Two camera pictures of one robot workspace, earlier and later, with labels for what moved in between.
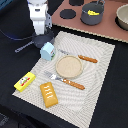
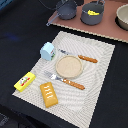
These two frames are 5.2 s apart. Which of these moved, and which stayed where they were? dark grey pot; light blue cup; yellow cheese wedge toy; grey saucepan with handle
Moved: grey saucepan with handle
Stayed: light blue cup; dark grey pot; yellow cheese wedge toy
